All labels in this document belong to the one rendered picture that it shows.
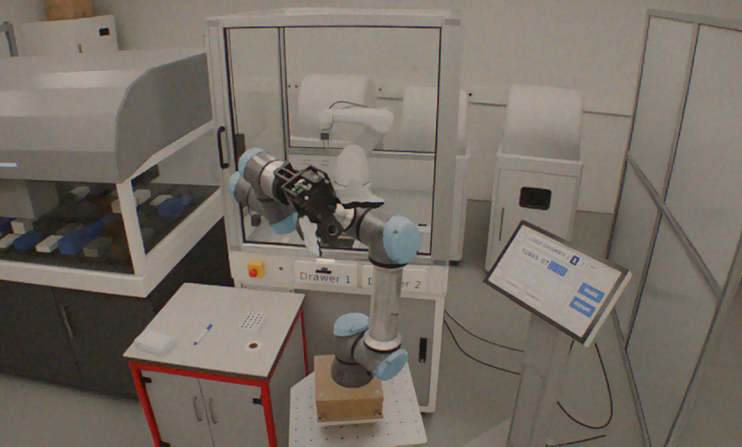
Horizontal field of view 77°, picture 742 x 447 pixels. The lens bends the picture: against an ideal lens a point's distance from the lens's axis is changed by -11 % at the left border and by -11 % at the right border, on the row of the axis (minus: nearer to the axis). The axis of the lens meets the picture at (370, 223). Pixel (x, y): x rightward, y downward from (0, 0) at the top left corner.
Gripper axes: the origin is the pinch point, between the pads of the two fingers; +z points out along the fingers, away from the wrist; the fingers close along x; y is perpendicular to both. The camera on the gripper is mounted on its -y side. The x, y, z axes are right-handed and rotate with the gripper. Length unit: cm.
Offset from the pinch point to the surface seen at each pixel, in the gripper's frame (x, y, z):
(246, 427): -44, -123, -81
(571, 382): 102, -231, -26
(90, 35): 54, -47, -534
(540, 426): 48, -170, -6
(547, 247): 85, -98, -26
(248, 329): -17, -96, -96
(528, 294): 67, -106, -22
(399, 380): 10, -108, -38
